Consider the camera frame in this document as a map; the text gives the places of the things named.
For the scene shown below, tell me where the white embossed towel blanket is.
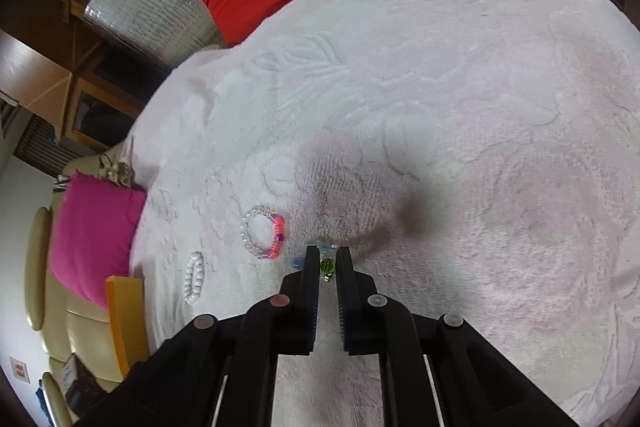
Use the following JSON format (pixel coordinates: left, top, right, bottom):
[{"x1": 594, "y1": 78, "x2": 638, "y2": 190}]
[{"x1": 127, "y1": 0, "x2": 640, "y2": 427}]

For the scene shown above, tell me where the white bead bracelet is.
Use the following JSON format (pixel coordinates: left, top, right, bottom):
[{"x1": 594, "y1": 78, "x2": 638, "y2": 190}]
[{"x1": 182, "y1": 252, "x2": 206, "y2": 304}]

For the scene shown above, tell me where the beige leather sofa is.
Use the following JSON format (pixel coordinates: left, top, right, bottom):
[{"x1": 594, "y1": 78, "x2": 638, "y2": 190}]
[{"x1": 25, "y1": 142, "x2": 136, "y2": 427}]

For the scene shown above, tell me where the magenta pillow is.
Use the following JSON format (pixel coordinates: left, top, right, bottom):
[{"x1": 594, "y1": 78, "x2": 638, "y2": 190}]
[{"x1": 49, "y1": 172, "x2": 148, "y2": 312}]

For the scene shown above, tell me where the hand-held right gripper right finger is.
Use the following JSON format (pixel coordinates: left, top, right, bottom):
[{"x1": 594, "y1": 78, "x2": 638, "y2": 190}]
[{"x1": 336, "y1": 246, "x2": 596, "y2": 427}]

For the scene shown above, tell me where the clear and pink bead bracelet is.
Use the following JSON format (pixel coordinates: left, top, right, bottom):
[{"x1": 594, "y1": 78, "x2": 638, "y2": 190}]
[{"x1": 239, "y1": 206, "x2": 287, "y2": 262}]

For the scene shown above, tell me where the tall wooden cabinet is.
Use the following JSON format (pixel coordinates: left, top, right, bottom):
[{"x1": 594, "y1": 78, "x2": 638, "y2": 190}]
[{"x1": 0, "y1": 27, "x2": 76, "y2": 122}]

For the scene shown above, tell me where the small framed picture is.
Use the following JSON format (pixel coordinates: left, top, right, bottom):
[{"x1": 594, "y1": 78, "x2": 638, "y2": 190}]
[{"x1": 9, "y1": 357, "x2": 31, "y2": 385}]

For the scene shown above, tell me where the dark bag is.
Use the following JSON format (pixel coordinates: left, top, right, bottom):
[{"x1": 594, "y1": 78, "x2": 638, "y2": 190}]
[{"x1": 60, "y1": 354, "x2": 108, "y2": 423}]

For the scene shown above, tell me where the low wooden glass-door cabinet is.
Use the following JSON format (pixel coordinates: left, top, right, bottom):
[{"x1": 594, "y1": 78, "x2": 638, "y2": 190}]
[{"x1": 60, "y1": 42, "x2": 171, "y2": 152}]

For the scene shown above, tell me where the dark slatted door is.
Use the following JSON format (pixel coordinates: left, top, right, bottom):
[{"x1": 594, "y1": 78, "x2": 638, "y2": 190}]
[{"x1": 12, "y1": 117, "x2": 108, "y2": 178}]

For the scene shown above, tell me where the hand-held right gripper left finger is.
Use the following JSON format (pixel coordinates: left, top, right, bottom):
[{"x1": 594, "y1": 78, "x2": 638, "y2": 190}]
[{"x1": 70, "y1": 245, "x2": 321, "y2": 427}]

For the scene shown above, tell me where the small patterned cloth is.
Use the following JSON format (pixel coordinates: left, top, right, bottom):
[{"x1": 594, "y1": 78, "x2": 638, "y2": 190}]
[{"x1": 102, "y1": 159, "x2": 136, "y2": 188}]

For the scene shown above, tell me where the green and blue glass bracelet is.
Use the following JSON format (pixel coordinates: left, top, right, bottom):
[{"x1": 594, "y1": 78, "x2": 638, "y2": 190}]
[{"x1": 292, "y1": 241, "x2": 341, "y2": 285}]

